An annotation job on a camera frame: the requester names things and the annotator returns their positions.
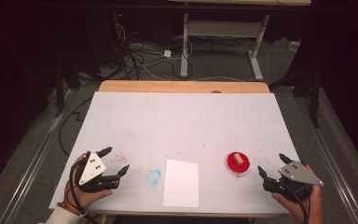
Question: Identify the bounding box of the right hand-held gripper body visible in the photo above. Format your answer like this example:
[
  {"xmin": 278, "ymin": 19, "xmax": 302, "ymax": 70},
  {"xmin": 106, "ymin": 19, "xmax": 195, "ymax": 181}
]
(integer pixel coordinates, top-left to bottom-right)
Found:
[{"xmin": 262, "ymin": 160, "xmax": 324, "ymax": 203}]

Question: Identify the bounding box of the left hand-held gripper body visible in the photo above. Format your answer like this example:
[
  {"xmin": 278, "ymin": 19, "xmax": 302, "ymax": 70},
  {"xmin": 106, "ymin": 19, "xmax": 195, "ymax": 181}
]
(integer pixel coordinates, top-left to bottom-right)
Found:
[{"xmin": 74, "ymin": 150, "xmax": 121, "ymax": 193}]

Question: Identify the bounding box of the round red ink pad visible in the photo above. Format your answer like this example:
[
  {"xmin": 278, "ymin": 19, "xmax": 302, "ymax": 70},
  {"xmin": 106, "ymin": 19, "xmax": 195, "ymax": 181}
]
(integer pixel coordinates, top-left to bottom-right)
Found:
[{"xmin": 226, "ymin": 151, "xmax": 252, "ymax": 175}]

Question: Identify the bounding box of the person's left hand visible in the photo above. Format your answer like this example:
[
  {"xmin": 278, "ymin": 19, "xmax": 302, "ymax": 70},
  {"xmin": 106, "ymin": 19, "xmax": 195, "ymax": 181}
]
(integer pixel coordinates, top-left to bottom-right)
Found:
[{"xmin": 63, "ymin": 153, "xmax": 114, "ymax": 210}]

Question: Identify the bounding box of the person's right hand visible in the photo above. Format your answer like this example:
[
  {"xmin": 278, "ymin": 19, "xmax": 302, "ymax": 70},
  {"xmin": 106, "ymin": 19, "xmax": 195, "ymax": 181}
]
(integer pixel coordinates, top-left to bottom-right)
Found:
[{"xmin": 271, "ymin": 163, "xmax": 324, "ymax": 224}]

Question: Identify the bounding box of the white paper sheet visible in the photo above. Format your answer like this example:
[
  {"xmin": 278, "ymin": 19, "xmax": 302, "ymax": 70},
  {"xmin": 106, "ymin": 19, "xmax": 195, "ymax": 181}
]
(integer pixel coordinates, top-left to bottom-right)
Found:
[{"xmin": 162, "ymin": 159, "xmax": 200, "ymax": 208}]

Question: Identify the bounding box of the black metal stand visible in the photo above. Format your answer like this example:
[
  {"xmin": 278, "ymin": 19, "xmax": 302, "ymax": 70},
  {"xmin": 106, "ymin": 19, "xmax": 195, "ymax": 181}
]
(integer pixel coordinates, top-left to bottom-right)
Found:
[{"xmin": 269, "ymin": 60, "xmax": 322, "ymax": 129}]

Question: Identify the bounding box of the white board table cover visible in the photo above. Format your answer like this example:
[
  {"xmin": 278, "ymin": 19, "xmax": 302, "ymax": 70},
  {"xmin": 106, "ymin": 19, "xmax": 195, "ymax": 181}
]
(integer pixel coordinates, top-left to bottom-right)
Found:
[{"xmin": 48, "ymin": 91, "xmax": 301, "ymax": 216}]

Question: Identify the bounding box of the wooden table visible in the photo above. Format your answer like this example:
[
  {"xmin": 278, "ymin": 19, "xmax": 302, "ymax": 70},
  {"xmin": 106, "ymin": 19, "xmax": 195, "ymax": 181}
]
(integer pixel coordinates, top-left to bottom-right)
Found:
[{"xmin": 48, "ymin": 79, "xmax": 301, "ymax": 218}]

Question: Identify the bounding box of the white power strip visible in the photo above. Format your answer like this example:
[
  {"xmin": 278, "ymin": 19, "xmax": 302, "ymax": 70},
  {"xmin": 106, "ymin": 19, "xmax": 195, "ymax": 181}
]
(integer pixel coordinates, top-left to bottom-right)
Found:
[{"xmin": 287, "ymin": 40, "xmax": 301, "ymax": 52}]

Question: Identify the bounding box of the white desk with metal legs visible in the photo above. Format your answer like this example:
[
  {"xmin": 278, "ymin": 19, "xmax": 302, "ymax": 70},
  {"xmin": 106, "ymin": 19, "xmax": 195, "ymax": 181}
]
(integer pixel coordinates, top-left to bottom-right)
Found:
[{"xmin": 168, "ymin": 0, "xmax": 312, "ymax": 82}]

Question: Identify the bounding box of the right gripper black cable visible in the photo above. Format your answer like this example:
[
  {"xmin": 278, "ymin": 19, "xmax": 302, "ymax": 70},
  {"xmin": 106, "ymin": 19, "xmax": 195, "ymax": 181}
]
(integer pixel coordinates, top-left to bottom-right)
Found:
[{"xmin": 287, "ymin": 183, "xmax": 311, "ymax": 224}]

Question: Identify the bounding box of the metal floor rail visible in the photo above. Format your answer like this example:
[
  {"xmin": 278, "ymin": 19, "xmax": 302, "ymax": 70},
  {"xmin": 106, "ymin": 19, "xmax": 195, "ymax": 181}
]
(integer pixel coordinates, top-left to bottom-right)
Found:
[
  {"xmin": 292, "ymin": 92, "xmax": 358, "ymax": 224},
  {"xmin": 0, "ymin": 89, "xmax": 79, "ymax": 224}
]

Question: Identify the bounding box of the red bead bracelet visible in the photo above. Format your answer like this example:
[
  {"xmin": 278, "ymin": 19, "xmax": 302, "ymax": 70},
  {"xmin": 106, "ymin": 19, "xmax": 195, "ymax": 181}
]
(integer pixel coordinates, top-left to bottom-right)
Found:
[{"xmin": 56, "ymin": 201, "xmax": 87, "ymax": 218}]

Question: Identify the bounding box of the black cable on floor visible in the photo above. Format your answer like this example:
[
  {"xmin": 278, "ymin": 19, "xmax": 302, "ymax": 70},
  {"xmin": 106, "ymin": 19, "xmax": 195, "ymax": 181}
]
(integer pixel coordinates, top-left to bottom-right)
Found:
[{"xmin": 58, "ymin": 97, "xmax": 93, "ymax": 158}]

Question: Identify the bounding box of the tangle of black floor cables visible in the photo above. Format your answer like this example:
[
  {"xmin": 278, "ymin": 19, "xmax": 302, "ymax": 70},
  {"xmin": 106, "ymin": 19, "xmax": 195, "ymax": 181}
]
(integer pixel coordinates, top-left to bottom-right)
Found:
[{"xmin": 110, "ymin": 12, "xmax": 195, "ymax": 81}]

